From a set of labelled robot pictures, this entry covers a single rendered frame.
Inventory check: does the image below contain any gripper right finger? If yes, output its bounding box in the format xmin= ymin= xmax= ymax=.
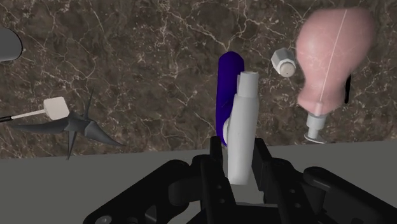
xmin=251 ymin=137 xmax=397 ymax=224

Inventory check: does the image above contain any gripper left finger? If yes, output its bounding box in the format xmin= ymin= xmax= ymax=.
xmin=83 ymin=136 xmax=237 ymax=224

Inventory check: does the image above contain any white cylindrical tube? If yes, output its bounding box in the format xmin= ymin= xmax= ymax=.
xmin=222 ymin=71 xmax=261 ymax=186

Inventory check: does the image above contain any blue cylinder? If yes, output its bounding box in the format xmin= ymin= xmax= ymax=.
xmin=216 ymin=51 xmax=246 ymax=147

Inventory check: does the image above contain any white hexagonal cap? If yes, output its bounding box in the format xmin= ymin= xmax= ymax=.
xmin=270 ymin=47 xmax=297 ymax=78

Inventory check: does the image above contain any pink pump bottle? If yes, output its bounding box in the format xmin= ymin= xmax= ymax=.
xmin=294 ymin=7 xmax=377 ymax=144

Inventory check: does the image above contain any dark grey spiky figure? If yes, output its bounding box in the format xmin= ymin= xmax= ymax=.
xmin=9 ymin=88 xmax=125 ymax=161

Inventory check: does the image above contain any grey rounded object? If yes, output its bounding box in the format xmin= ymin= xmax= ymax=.
xmin=0 ymin=27 xmax=24 ymax=65

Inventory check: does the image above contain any white-headed brush with black handle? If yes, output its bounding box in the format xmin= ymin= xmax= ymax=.
xmin=0 ymin=96 xmax=70 ymax=123

